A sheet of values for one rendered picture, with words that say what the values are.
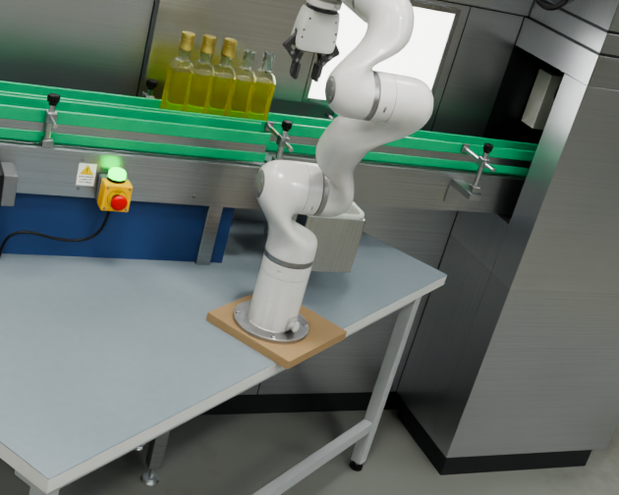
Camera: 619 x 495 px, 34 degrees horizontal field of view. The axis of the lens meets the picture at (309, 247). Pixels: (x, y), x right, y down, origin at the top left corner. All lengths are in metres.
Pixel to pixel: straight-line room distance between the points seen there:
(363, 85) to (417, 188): 1.09
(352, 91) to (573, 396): 1.92
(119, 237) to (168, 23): 0.58
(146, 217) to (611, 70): 1.36
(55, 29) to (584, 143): 1.51
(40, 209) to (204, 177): 0.42
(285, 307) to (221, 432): 1.08
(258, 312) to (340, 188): 0.39
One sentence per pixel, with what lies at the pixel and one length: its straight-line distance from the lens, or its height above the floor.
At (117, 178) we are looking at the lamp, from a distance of 2.47.
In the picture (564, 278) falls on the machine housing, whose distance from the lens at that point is 3.26.
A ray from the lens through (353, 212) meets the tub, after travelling 2.66.
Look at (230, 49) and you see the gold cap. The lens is 2.65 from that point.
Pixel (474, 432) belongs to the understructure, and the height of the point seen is 0.20.
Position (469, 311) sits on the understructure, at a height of 0.58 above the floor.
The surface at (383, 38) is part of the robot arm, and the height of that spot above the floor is 1.56.
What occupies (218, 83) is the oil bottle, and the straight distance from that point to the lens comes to 2.65.
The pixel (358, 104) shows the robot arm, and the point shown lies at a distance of 1.95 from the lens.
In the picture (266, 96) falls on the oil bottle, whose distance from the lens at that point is 2.72.
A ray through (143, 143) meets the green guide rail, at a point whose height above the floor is 1.07.
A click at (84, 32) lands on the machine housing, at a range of 2.72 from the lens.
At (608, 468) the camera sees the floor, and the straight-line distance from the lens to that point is 3.98.
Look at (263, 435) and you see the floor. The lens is 3.44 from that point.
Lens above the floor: 1.95
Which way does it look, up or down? 24 degrees down
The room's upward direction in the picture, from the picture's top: 16 degrees clockwise
